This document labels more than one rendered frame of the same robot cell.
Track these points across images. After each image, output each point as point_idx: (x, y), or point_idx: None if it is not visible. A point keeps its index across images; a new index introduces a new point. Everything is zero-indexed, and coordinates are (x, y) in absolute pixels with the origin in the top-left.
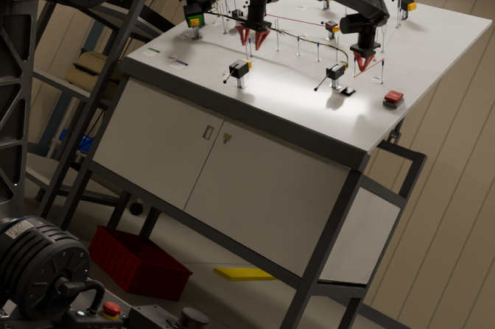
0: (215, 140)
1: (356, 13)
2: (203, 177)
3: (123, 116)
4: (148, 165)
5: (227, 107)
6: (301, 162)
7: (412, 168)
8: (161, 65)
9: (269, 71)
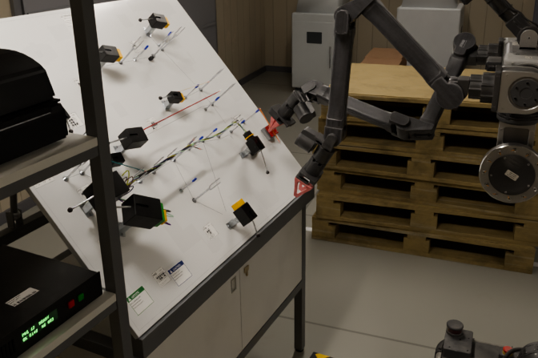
0: (239, 282)
1: (311, 104)
2: (243, 313)
3: None
4: None
5: (251, 251)
6: (284, 226)
7: None
8: (176, 293)
9: (210, 188)
